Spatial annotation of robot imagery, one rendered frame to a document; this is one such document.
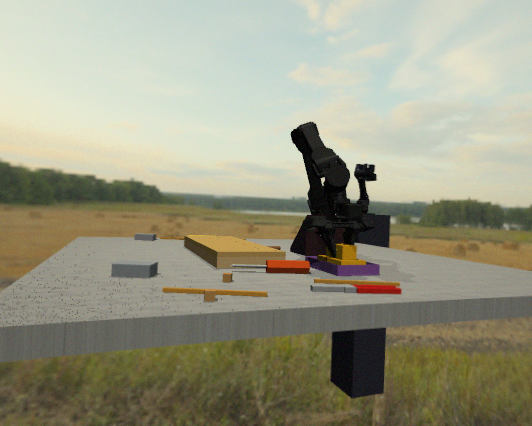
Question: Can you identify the orange rectangular panel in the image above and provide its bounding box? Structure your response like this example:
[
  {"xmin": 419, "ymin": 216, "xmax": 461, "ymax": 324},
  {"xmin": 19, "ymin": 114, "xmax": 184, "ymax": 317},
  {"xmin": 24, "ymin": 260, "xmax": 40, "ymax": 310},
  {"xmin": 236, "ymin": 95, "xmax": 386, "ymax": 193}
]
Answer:
[{"xmin": 184, "ymin": 236, "xmax": 286, "ymax": 268}]

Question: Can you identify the purple shallow tray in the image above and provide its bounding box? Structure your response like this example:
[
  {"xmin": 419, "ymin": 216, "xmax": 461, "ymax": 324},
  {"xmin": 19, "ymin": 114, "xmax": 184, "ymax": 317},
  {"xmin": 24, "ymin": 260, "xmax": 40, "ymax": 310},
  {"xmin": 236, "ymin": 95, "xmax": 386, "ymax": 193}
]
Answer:
[{"xmin": 305, "ymin": 256, "xmax": 379, "ymax": 276}]

